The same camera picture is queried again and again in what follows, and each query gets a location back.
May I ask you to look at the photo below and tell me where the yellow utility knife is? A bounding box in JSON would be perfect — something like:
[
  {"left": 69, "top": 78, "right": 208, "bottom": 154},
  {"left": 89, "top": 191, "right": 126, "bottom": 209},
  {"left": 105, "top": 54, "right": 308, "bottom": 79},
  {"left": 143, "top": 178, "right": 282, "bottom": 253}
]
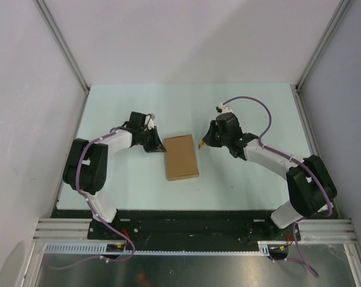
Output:
[{"left": 198, "top": 141, "right": 207, "bottom": 149}]

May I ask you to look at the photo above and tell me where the brown cardboard express box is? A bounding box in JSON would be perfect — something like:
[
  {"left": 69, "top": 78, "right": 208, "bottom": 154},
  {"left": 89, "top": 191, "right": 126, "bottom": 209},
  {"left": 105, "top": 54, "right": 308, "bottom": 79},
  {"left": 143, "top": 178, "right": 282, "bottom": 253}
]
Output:
[{"left": 164, "top": 135, "right": 200, "bottom": 181}]

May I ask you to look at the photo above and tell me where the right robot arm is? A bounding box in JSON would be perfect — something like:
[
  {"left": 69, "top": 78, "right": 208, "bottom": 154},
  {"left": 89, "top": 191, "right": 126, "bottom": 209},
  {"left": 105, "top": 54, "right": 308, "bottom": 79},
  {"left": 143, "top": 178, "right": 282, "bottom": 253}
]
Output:
[{"left": 198, "top": 112, "right": 337, "bottom": 240}]

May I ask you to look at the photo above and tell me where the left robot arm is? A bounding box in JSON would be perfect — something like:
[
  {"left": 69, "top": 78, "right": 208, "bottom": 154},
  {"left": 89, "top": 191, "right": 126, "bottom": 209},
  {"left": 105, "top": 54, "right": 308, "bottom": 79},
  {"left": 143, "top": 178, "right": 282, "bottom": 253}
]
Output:
[{"left": 62, "top": 112, "right": 166, "bottom": 239}]

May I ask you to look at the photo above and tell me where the aluminium extrusion crossbar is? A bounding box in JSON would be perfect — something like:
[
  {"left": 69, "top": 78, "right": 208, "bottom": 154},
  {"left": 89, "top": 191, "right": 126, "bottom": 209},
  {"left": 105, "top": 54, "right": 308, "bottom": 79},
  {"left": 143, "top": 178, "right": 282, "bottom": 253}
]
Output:
[{"left": 33, "top": 218, "right": 358, "bottom": 244}]

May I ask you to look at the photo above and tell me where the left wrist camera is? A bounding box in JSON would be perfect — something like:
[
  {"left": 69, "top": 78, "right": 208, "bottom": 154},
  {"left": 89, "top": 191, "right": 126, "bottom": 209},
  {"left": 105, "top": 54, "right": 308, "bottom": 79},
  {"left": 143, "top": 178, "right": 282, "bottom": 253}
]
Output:
[{"left": 143, "top": 114, "right": 155, "bottom": 130}]

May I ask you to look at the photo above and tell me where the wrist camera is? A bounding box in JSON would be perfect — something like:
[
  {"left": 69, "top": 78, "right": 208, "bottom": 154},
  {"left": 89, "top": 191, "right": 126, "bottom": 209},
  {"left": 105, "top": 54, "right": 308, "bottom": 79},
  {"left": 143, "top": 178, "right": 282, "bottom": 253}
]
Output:
[
  {"left": 143, "top": 114, "right": 155, "bottom": 130},
  {"left": 216, "top": 103, "right": 233, "bottom": 114}
]

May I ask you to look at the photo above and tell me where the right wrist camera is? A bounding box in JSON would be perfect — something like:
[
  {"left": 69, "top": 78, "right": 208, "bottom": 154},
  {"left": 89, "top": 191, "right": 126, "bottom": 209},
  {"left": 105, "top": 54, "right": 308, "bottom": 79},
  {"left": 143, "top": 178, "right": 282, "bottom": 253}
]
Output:
[{"left": 216, "top": 103, "right": 233, "bottom": 114}]

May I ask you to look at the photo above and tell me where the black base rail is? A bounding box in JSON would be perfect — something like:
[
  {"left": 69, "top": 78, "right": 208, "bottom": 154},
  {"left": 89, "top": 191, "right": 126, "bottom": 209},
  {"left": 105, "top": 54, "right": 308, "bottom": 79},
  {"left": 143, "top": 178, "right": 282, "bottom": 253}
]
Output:
[{"left": 87, "top": 210, "right": 301, "bottom": 251}]

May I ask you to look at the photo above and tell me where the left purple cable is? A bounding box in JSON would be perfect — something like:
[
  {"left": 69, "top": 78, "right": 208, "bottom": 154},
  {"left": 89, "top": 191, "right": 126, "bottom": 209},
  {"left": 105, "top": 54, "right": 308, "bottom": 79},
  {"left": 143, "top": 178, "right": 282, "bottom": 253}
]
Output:
[{"left": 44, "top": 134, "right": 136, "bottom": 270}]

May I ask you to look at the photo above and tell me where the purple cable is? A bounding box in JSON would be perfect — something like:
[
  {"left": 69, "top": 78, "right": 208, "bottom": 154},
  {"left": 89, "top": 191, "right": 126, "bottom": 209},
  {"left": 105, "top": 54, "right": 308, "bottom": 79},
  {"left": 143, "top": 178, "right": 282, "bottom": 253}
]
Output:
[
  {"left": 44, "top": 134, "right": 136, "bottom": 270},
  {"left": 222, "top": 95, "right": 334, "bottom": 279}
]

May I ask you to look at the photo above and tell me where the grey slotted cable duct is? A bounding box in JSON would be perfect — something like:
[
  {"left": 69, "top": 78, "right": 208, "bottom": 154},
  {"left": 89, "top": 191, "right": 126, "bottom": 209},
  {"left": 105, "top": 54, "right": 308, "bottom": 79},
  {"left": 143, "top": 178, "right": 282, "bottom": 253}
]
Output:
[{"left": 45, "top": 242, "right": 287, "bottom": 256}]

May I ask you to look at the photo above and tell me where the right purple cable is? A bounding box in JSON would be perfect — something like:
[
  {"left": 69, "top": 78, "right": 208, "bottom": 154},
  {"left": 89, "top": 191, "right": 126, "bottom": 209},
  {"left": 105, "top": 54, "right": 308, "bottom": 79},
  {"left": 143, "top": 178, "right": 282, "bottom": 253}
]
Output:
[{"left": 222, "top": 95, "right": 334, "bottom": 279}]

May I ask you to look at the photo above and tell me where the left aluminium frame post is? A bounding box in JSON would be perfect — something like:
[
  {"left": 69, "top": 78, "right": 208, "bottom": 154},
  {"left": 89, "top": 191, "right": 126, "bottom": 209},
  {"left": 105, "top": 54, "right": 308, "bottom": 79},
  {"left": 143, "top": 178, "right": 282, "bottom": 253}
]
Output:
[{"left": 33, "top": 0, "right": 91, "bottom": 92}]

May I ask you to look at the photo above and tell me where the aluminium frame post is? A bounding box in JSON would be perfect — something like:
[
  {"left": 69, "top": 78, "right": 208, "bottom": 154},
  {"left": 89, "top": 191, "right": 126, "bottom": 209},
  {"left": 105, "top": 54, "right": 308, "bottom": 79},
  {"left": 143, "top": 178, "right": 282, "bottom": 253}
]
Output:
[
  {"left": 33, "top": 0, "right": 91, "bottom": 92},
  {"left": 295, "top": 0, "right": 353, "bottom": 90}
]

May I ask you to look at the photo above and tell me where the right aluminium frame post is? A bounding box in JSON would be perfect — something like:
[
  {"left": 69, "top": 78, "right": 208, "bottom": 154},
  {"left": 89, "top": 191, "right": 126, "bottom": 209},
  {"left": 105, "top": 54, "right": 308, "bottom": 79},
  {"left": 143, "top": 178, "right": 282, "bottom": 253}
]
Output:
[{"left": 295, "top": 0, "right": 353, "bottom": 90}]

